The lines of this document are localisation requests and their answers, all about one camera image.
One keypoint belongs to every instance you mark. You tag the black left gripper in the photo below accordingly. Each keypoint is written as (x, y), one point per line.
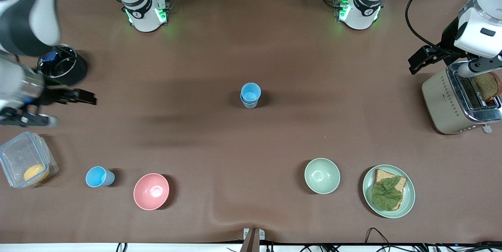
(445, 46)

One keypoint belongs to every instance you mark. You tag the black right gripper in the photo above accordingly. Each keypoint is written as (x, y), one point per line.
(53, 96)

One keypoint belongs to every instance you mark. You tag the pale blue cup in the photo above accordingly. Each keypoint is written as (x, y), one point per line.
(250, 105)

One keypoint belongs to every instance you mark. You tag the blue plastic cup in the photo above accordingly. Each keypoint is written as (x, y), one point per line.
(251, 90)
(99, 176)

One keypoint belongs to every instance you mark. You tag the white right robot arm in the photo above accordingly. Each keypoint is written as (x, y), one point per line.
(141, 9)

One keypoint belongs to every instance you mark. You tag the beige metal toaster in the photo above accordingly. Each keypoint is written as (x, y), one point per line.
(445, 103)

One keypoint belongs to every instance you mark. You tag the small blue object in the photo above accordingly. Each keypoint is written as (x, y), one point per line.
(50, 55)

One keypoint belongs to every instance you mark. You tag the dark toast slice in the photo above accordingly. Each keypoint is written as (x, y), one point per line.
(487, 85)

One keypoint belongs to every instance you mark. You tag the clear plastic food container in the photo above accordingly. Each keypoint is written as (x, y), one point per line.
(23, 158)

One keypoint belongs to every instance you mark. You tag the orange fruit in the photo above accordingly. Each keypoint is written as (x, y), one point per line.
(35, 173)

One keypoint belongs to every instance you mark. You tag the pink bowl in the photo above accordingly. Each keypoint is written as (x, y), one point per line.
(151, 191)

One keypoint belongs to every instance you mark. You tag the brown bread slice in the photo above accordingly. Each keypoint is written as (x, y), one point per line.
(398, 181)

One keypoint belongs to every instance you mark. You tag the green lettuce leaf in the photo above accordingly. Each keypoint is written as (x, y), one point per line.
(386, 195)

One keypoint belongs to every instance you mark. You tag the green plate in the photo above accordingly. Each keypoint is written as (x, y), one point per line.
(408, 201)

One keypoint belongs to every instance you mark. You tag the green bowl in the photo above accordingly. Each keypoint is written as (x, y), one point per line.
(322, 175)

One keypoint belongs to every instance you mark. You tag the brown table cover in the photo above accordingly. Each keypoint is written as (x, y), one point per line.
(251, 146)

